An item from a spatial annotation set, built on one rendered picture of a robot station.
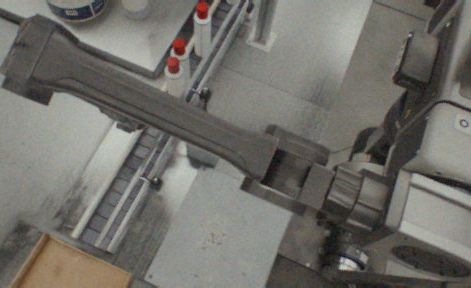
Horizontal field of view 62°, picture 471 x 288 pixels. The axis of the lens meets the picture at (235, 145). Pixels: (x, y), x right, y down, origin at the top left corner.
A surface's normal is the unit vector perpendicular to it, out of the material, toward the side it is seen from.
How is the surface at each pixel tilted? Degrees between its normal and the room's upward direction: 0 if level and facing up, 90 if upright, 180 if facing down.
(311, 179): 20
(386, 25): 0
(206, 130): 29
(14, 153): 0
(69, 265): 0
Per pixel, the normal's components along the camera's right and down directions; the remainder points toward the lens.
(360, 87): 0.07, -0.40
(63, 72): 0.27, 0.05
